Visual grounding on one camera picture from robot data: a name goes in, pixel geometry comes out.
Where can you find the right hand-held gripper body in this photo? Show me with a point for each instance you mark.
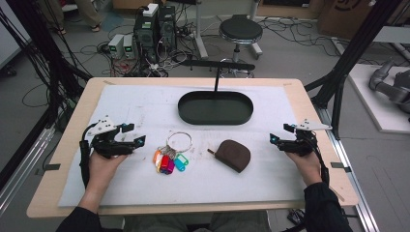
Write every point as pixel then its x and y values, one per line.
pixel 301 145

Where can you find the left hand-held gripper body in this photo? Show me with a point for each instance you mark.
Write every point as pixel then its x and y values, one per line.
pixel 108 146

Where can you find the brown key pouch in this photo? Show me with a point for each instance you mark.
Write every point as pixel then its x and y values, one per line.
pixel 233 154

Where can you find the black tray with hook stand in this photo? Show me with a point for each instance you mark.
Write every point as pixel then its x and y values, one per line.
pixel 214 109

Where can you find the person's left hand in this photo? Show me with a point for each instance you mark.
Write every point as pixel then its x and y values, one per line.
pixel 101 169

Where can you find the person's right hand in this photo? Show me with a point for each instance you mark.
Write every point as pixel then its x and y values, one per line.
pixel 308 167

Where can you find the black tape strip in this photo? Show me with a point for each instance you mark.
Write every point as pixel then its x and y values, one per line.
pixel 51 167
pixel 340 166

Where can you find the wooden table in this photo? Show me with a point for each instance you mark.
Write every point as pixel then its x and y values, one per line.
pixel 48 193

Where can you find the white platform board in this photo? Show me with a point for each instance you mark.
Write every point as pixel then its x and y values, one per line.
pixel 370 106

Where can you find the grey power supply unit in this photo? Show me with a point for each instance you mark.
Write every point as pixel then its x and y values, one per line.
pixel 116 45
pixel 129 46

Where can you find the white table mat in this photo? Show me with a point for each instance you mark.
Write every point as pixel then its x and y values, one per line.
pixel 206 187

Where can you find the black computer tower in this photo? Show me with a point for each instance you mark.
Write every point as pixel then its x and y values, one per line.
pixel 167 27
pixel 146 37

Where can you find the person's legs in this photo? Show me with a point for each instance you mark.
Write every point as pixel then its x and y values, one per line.
pixel 225 224

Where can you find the black round stool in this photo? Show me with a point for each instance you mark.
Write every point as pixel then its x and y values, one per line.
pixel 240 29

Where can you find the white box on computer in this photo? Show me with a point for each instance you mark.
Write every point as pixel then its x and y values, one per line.
pixel 151 9

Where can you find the cardboard box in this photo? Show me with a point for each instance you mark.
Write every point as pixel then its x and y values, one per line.
pixel 341 16

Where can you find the aluminium rail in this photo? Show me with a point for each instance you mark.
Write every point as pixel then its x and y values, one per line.
pixel 22 167
pixel 357 193

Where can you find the black metal frame post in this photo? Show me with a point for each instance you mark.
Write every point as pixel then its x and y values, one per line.
pixel 357 48

